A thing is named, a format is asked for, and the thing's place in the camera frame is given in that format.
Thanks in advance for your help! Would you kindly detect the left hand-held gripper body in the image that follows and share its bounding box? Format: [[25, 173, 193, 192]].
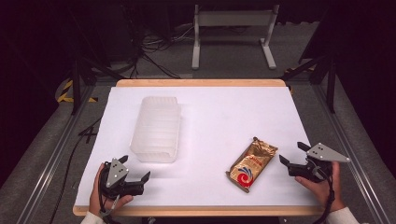
[[99, 158, 146, 201]]

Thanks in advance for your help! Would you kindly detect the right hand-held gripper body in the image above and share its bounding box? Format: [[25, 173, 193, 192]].
[[287, 142, 351, 184]]

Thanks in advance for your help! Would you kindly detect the person's left hand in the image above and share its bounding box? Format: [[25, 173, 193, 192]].
[[89, 162, 134, 217]]

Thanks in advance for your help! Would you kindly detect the person's right hand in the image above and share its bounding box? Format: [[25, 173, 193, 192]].
[[294, 161, 347, 214]]

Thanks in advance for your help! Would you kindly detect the golden snack packet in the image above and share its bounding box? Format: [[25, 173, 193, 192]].
[[225, 136, 279, 194]]

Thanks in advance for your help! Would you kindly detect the translucent plastic container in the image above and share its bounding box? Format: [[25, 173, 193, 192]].
[[129, 95, 182, 164]]

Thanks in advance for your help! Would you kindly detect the black metal stand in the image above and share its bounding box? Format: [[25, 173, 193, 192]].
[[69, 43, 127, 117], [279, 50, 338, 115]]

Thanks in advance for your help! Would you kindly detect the white table mat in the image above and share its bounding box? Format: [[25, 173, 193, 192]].
[[75, 86, 318, 207]]

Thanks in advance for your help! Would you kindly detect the white metal stand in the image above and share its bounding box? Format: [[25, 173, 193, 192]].
[[191, 3, 278, 71]]

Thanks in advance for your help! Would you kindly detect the aluminium rail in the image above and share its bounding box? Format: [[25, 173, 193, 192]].
[[312, 83, 391, 224], [17, 85, 96, 224]]

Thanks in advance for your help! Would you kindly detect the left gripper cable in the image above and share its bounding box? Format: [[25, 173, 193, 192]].
[[98, 186, 122, 224]]

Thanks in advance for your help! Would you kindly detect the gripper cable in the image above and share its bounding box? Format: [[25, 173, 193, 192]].
[[312, 172, 336, 224], [98, 186, 122, 224]]

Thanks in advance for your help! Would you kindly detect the black floor cable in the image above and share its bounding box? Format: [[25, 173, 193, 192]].
[[49, 117, 104, 224]]

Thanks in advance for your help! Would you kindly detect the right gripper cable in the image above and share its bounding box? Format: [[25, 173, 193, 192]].
[[312, 172, 336, 224]]

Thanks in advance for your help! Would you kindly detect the tangle of black floor cables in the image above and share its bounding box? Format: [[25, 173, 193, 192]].
[[122, 6, 204, 79]]

